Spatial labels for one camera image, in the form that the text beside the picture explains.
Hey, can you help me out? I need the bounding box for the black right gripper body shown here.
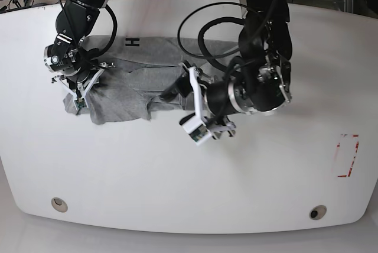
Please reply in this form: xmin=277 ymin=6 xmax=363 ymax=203
xmin=66 ymin=69 xmax=97 ymax=89

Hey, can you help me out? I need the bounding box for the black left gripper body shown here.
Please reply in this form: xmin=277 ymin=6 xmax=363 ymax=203
xmin=206 ymin=83 xmax=233 ymax=115

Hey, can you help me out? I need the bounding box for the grey T-shirt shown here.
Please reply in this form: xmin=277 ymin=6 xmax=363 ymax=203
xmin=63 ymin=37 xmax=223 ymax=125

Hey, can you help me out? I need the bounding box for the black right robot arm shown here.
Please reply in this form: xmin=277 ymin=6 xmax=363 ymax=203
xmin=44 ymin=0 xmax=118 ymax=90

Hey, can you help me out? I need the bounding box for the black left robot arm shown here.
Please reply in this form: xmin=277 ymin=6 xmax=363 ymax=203
xmin=197 ymin=0 xmax=292 ymax=122

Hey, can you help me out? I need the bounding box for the red tape rectangle marking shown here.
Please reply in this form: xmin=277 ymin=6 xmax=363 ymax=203
xmin=334 ymin=134 xmax=360 ymax=178

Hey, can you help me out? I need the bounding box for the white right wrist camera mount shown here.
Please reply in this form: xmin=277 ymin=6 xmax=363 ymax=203
xmin=51 ymin=62 xmax=115 ymax=111

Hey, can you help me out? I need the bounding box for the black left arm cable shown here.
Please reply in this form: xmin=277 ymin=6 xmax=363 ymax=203
xmin=177 ymin=0 xmax=284 ymax=124

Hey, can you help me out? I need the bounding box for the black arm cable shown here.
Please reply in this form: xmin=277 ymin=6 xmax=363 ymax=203
xmin=177 ymin=0 xmax=284 ymax=124
xmin=44 ymin=0 xmax=119 ymax=94

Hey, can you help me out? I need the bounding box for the left table cable grommet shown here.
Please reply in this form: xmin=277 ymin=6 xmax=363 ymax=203
xmin=51 ymin=197 xmax=68 ymax=213

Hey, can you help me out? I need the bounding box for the table cable grommet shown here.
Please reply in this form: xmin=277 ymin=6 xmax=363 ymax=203
xmin=309 ymin=205 xmax=327 ymax=220
xmin=51 ymin=197 xmax=68 ymax=213

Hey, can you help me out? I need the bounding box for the right table cable grommet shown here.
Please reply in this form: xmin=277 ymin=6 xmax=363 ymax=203
xmin=309 ymin=205 xmax=327 ymax=220

